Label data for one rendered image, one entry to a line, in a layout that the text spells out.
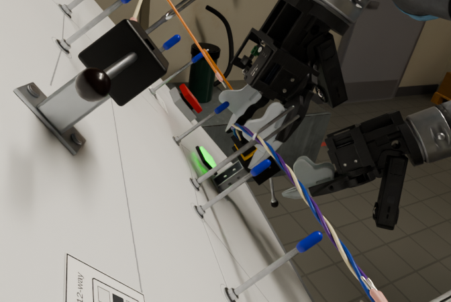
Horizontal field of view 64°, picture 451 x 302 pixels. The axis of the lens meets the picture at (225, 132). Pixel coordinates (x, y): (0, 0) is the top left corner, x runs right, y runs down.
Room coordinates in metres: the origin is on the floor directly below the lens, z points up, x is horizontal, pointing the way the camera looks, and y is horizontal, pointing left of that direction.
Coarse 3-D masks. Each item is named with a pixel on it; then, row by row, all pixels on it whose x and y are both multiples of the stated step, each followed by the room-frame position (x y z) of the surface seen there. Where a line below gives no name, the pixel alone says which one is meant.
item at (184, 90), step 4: (184, 84) 0.68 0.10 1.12; (180, 88) 0.67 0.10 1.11; (184, 88) 0.66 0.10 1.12; (184, 92) 0.65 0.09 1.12; (188, 92) 0.64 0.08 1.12; (184, 96) 0.63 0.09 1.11; (188, 96) 0.64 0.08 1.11; (192, 96) 0.65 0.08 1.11; (184, 100) 0.64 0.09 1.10; (188, 100) 0.64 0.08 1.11; (192, 100) 0.64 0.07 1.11; (196, 100) 0.67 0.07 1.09; (188, 104) 0.65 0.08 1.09; (192, 104) 0.64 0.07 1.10; (196, 104) 0.64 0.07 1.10; (192, 108) 0.65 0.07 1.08; (196, 108) 0.64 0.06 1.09; (200, 108) 0.65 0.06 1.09
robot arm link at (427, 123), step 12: (432, 108) 0.49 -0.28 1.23; (408, 120) 0.49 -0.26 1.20; (420, 120) 0.48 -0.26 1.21; (432, 120) 0.47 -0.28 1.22; (444, 120) 0.47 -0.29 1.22; (420, 132) 0.46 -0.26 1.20; (432, 132) 0.46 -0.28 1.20; (444, 132) 0.46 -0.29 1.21; (420, 144) 0.46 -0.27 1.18; (432, 144) 0.45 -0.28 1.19; (444, 144) 0.45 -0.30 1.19; (432, 156) 0.45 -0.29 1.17; (444, 156) 0.46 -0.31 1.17
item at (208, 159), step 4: (196, 148) 0.49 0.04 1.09; (200, 148) 0.49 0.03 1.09; (200, 152) 0.48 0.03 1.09; (204, 152) 0.48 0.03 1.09; (200, 156) 0.47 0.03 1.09; (204, 156) 0.47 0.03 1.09; (208, 156) 0.48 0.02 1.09; (204, 160) 0.46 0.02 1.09; (208, 160) 0.47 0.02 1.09; (212, 160) 0.49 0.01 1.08; (208, 164) 0.46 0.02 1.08; (212, 164) 0.47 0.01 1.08; (216, 172) 0.47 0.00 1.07
